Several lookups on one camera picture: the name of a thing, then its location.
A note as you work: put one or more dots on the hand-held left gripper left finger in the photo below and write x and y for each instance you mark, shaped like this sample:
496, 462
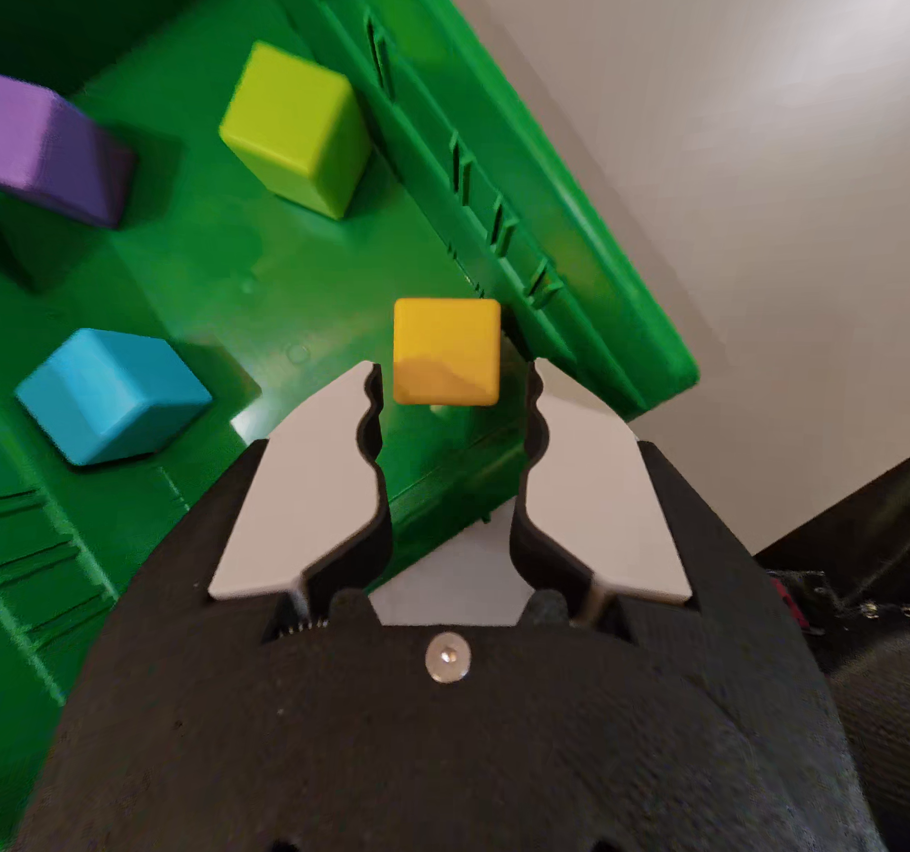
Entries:
306, 496

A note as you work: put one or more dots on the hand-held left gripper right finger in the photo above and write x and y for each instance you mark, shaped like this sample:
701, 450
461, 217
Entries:
604, 511

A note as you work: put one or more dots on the yellow cube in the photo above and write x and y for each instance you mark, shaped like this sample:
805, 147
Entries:
448, 351

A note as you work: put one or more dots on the blue cube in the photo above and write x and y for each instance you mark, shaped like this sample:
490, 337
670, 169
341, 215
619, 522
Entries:
114, 397

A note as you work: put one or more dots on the green plastic bin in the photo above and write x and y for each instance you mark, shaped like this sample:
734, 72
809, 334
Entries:
213, 276

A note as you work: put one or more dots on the lime green cube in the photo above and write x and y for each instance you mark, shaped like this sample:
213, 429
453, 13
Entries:
291, 127

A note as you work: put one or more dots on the purple cube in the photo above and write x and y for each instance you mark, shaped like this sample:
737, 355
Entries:
57, 148

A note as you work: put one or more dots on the grey desk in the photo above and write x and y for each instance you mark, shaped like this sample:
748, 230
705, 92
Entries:
746, 191

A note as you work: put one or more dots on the person's black clothed legs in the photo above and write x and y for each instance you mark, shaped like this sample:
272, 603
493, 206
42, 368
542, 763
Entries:
867, 688

